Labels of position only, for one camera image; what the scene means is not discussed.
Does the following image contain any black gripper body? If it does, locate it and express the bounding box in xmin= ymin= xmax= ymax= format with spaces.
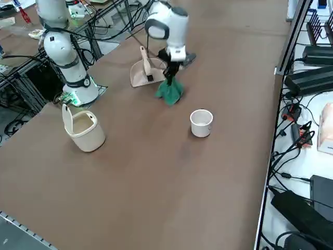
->
xmin=157 ymin=48 xmax=183 ymax=71

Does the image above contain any green cloth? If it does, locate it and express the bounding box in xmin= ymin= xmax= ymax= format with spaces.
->
xmin=155 ymin=78 xmax=186 ymax=107

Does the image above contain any beige hand brush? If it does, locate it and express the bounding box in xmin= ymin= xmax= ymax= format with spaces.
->
xmin=139 ymin=45 xmax=155 ymax=83

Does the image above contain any beige plastic dustpan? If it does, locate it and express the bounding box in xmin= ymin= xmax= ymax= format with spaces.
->
xmin=130 ymin=57 xmax=170 ymax=88

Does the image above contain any beige bin with lid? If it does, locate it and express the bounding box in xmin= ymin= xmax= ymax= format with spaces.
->
xmin=61 ymin=103 xmax=106 ymax=153

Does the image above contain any white device green light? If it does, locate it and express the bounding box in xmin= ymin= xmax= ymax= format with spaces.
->
xmin=68 ymin=2 xmax=88 ymax=20

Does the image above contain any orange power adapter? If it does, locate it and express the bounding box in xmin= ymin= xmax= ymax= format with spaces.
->
xmin=283 ymin=102 xmax=303 ymax=122

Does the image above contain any black power brick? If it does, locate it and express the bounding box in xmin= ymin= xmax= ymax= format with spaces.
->
xmin=270 ymin=190 xmax=333 ymax=243
xmin=302 ymin=45 xmax=333 ymax=67
xmin=275 ymin=230 xmax=333 ymax=250
xmin=284 ymin=66 xmax=333 ymax=96

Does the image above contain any small printed packet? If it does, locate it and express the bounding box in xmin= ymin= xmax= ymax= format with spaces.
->
xmin=28 ymin=29 xmax=44 ymax=40

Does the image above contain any orange black connector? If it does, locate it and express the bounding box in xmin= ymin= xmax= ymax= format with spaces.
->
xmin=291 ymin=121 xmax=316 ymax=148

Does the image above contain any black dish rack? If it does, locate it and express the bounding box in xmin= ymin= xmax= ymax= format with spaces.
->
xmin=306 ymin=9 xmax=333 ymax=48

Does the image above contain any pink tissue box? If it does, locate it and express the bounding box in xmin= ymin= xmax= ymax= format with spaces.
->
xmin=316 ymin=102 xmax=333 ymax=155

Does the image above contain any cardboard piece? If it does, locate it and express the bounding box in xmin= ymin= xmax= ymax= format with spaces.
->
xmin=0 ymin=16 xmax=17 ymax=29

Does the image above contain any black flat box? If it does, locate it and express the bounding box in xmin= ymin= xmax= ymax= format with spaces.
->
xmin=310 ymin=174 xmax=333 ymax=217

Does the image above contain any white mug black handle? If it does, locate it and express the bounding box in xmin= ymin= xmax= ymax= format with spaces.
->
xmin=189 ymin=109 xmax=214 ymax=139

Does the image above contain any aluminium profile rail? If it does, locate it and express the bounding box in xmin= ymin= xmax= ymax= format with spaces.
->
xmin=0 ymin=210 xmax=58 ymax=250
xmin=274 ymin=0 xmax=314 ymax=76

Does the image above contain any black cable with ferrite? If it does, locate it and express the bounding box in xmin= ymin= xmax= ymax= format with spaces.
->
xmin=267 ymin=170 xmax=313 ymax=183

